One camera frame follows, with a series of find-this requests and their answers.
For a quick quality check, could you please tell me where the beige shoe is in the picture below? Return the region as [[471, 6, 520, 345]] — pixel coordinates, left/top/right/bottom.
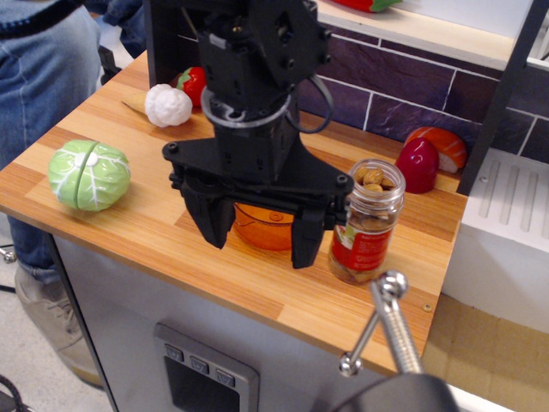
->
[[15, 268, 102, 387]]

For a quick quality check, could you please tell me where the grey oven control panel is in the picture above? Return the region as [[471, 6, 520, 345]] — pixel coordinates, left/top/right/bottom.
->
[[154, 324, 260, 412]]

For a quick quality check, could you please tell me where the person leg in jeans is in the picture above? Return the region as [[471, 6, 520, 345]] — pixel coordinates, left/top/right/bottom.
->
[[0, 0, 147, 284]]

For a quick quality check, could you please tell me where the clear plastic almond jar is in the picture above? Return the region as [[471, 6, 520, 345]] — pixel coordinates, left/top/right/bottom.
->
[[329, 159, 406, 284]]

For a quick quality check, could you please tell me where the green toy cabbage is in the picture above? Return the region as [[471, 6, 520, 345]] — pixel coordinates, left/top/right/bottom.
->
[[48, 140, 130, 212]]

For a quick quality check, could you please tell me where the light wooden shelf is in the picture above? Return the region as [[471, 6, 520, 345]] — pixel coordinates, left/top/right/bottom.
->
[[318, 1, 516, 70]]

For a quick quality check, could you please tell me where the dark red toy egg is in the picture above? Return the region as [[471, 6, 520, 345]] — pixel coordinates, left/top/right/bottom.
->
[[395, 137, 439, 194]]

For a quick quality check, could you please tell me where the black shelf post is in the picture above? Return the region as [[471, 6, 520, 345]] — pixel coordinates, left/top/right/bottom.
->
[[456, 0, 548, 196]]

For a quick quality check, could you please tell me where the white toy sink unit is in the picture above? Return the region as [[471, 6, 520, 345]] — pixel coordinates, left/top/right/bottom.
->
[[443, 149, 548, 332]]

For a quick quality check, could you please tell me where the red toy pepper on shelf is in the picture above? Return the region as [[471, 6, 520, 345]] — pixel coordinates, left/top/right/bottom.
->
[[335, 0, 401, 13]]

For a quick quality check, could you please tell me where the silver metal clamp screw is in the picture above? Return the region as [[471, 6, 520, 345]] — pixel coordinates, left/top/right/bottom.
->
[[339, 270, 425, 377]]

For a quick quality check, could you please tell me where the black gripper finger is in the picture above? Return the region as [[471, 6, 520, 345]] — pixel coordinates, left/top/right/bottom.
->
[[292, 209, 325, 269], [180, 181, 235, 249]]

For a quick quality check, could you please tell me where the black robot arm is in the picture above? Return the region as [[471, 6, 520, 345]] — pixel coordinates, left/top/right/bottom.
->
[[144, 1, 353, 269]]

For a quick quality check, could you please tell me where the white toy ice cream cone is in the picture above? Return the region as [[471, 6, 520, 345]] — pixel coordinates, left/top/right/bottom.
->
[[122, 84, 193, 128]]

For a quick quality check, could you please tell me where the orange transparent plastic pot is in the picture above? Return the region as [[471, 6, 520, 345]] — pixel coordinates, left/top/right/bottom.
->
[[232, 203, 294, 251]]

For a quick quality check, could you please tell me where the orange salmon sushi toy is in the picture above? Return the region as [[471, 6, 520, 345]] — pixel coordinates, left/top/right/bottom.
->
[[404, 126, 468, 173]]

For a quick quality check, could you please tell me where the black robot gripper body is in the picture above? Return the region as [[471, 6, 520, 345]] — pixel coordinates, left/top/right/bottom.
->
[[162, 99, 353, 227]]

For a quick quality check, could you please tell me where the red toy strawberry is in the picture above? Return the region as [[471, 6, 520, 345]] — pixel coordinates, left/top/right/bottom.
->
[[176, 67, 206, 107]]

